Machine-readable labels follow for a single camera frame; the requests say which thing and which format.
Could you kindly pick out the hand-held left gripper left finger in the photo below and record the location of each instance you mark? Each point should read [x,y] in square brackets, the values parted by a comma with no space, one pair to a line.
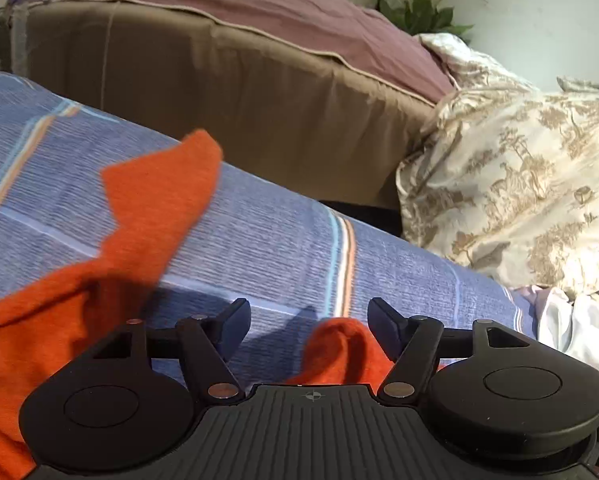
[237,317]

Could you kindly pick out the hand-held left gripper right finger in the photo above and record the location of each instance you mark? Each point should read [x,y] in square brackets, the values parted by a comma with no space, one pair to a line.
[382,317]

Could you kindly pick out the orange knit garment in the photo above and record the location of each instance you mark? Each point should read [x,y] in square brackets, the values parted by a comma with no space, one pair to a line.
[149,205]

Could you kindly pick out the blue plaid bed sheet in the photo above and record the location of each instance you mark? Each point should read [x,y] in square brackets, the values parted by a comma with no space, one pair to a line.
[274,240]

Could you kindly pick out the white cloth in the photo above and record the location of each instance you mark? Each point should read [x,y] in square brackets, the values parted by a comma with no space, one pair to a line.
[574,325]

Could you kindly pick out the beige toile patterned pillow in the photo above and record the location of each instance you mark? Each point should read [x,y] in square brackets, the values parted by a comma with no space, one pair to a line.
[519,175]

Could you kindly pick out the brown skirted bed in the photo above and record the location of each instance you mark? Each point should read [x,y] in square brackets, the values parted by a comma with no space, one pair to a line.
[239,105]

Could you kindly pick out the green leafy plant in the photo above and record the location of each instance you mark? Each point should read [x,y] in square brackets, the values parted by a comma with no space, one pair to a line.
[422,15]

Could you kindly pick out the mauve blanket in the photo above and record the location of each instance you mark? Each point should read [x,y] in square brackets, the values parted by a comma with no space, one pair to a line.
[299,15]

